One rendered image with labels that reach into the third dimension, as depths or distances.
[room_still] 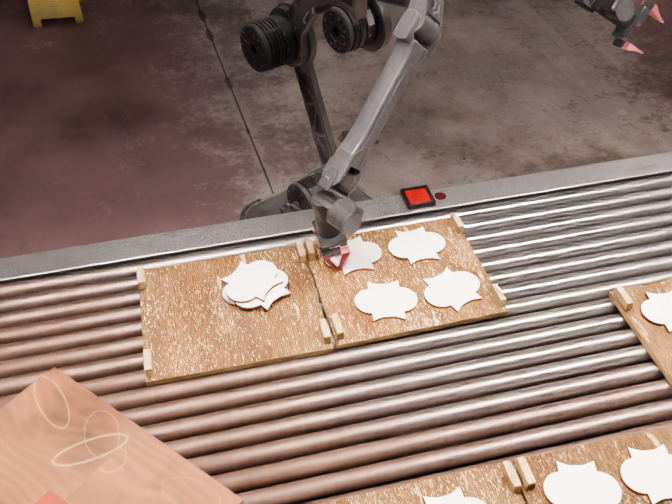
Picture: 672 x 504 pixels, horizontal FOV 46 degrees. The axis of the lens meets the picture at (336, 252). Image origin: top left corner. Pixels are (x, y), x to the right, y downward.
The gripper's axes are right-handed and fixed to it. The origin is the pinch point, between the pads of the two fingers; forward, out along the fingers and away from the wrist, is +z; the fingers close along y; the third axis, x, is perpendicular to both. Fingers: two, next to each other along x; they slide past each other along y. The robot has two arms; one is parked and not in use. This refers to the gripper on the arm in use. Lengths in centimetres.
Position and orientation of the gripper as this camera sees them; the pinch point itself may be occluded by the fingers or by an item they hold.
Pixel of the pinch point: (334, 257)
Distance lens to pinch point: 195.8
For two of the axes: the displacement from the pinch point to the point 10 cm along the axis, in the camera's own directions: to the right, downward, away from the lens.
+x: -9.6, 2.6, -1.0
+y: -2.5, -6.6, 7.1
